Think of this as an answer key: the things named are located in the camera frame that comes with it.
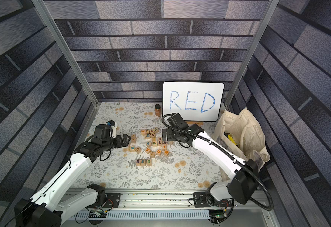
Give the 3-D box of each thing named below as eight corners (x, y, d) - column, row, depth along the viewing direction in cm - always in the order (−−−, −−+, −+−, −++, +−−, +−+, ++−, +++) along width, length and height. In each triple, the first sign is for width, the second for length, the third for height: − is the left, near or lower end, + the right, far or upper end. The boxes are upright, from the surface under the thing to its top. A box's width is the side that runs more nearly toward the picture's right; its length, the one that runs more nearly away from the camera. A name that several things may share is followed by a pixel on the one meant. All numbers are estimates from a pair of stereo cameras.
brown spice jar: (155, 116, 114) (154, 108, 106) (156, 112, 116) (155, 104, 108) (161, 116, 114) (160, 108, 106) (161, 112, 116) (161, 104, 108)
